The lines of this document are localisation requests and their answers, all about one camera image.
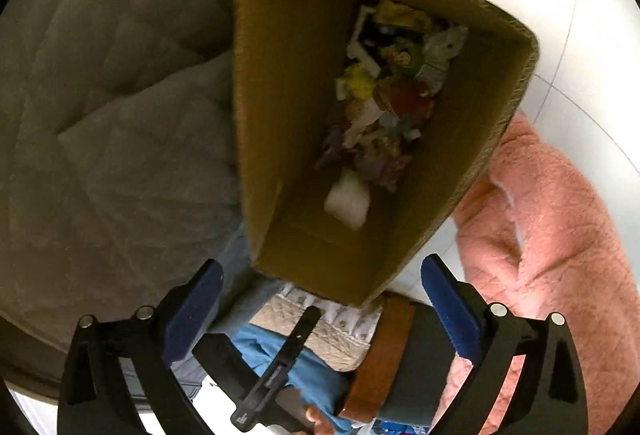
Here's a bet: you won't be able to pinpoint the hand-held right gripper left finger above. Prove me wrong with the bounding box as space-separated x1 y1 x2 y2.
57 259 226 435

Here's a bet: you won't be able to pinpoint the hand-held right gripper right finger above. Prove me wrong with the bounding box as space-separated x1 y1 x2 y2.
420 254 586 435

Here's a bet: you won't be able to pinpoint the brown cardboard box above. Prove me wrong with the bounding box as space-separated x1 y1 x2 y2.
231 0 541 308

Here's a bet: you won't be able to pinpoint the person's left hand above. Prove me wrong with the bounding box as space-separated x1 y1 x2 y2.
305 406 346 435

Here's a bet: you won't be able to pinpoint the blue cloth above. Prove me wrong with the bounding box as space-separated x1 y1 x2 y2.
232 325 351 433

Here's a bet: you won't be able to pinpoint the beige quilted seat cushion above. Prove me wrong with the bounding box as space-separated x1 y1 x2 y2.
249 292 385 372

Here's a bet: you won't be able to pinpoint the pink fuzzy cushion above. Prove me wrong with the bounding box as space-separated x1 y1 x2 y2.
452 115 633 435

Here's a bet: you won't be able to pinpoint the pale quilted cushion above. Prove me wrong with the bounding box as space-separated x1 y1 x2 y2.
0 0 361 366

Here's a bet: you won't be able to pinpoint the toys inside box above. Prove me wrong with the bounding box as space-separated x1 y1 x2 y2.
314 0 468 193

